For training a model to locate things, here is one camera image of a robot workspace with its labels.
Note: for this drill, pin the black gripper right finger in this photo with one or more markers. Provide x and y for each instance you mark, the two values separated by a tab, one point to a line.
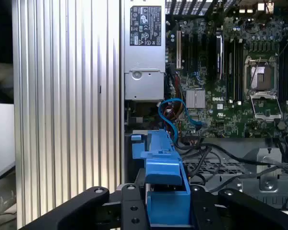
204	213

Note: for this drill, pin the thin metal locking lever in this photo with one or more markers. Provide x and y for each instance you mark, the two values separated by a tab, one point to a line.
255	70

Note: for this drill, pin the CPU socket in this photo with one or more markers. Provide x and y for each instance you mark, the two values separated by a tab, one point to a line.
261	79

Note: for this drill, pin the black graphics card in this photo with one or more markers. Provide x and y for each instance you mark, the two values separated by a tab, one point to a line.
219	57

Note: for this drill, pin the grey metal disk bay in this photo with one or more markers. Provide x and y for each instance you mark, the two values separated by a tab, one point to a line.
266	191

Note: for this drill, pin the hard disk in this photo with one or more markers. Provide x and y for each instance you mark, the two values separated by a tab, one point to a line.
168	206

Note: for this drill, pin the round coin battery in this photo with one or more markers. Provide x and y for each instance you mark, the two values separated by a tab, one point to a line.
281	125

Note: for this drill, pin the green motherboard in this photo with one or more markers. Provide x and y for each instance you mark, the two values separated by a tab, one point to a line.
230	115

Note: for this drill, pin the silver power supply unit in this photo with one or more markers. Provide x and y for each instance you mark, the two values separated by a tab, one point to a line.
144	62

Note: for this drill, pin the metal socket cover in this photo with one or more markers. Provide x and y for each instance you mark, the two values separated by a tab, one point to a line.
264	96

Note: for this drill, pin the black PC case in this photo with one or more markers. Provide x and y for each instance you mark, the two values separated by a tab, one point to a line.
122	72

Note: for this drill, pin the black expansion slot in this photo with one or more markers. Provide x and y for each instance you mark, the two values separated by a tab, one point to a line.
195	52
186	52

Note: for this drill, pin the silver chipset heatsink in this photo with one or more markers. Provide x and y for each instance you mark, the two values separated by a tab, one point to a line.
195	98

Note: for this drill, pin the white expansion slot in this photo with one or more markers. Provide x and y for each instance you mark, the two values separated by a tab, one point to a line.
179	50

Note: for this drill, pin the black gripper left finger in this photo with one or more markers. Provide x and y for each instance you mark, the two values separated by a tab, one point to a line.
130	215

